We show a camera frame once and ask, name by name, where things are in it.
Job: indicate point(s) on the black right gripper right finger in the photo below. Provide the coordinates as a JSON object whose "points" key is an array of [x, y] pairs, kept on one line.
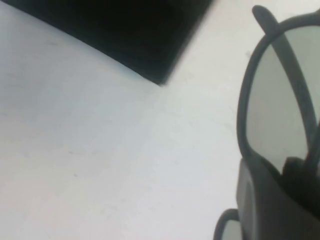
{"points": [[297, 166]]}

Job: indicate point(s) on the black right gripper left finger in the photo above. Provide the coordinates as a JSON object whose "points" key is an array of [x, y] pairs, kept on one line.
{"points": [[270, 207]]}

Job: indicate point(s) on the black-framed glasses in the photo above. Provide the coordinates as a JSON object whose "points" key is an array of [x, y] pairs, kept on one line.
{"points": [[295, 65]]}

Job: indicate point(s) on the black rectangular glasses case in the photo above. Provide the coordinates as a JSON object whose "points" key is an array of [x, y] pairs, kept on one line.
{"points": [[130, 32]]}

